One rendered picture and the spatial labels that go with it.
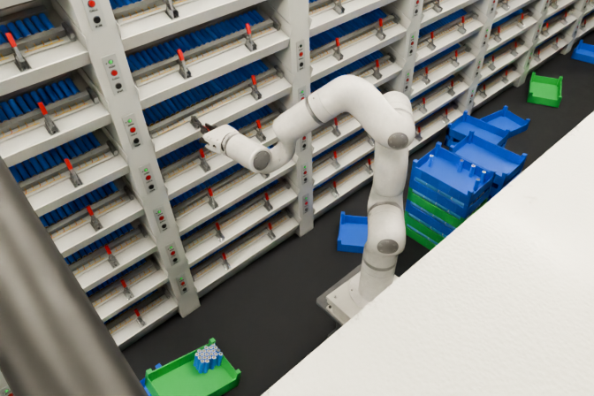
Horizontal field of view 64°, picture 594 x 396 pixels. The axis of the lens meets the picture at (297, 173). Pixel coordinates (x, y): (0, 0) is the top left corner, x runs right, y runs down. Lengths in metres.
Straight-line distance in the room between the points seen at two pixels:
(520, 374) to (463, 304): 0.03
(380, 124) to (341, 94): 0.13
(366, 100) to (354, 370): 1.15
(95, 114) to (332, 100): 0.70
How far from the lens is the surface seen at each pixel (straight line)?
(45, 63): 1.43
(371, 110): 1.29
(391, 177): 1.43
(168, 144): 1.68
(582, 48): 4.59
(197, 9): 1.57
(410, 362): 0.18
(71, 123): 1.53
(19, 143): 1.51
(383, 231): 1.51
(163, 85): 1.60
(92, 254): 1.90
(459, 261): 0.21
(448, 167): 2.34
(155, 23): 1.52
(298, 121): 1.34
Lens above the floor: 1.88
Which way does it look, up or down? 41 degrees down
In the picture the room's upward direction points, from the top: 3 degrees counter-clockwise
